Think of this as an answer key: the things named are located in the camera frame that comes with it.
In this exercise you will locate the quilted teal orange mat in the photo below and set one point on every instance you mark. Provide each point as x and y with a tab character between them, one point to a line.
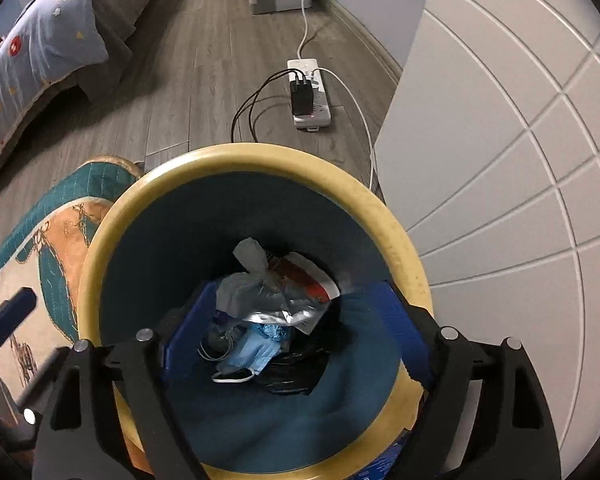
55	260

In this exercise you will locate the white power strip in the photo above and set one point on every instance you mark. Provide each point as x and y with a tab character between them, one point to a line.
319	110

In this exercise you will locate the white panelled wardrobe door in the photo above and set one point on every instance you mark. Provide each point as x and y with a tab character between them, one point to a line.
505	160

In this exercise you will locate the black plastic bag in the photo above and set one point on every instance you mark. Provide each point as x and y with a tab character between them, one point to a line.
300	372

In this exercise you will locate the white tissue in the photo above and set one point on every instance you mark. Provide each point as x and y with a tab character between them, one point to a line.
250	290

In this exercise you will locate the black charger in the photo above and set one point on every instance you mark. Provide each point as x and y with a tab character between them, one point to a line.
301	97

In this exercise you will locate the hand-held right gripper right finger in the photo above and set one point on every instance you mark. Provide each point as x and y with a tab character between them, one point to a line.
402	332

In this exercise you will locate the wooden bed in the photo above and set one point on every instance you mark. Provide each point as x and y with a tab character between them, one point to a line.
130	0

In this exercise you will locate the yellow rimmed blue trash bin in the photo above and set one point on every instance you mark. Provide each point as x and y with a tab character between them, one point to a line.
290	210

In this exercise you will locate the red white wrapper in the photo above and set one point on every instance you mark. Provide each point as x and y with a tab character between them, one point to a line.
305	272

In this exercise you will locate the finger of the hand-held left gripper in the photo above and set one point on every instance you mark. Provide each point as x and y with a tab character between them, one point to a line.
47	380
12	315

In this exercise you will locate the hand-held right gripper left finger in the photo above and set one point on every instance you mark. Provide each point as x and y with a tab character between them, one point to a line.
187	335

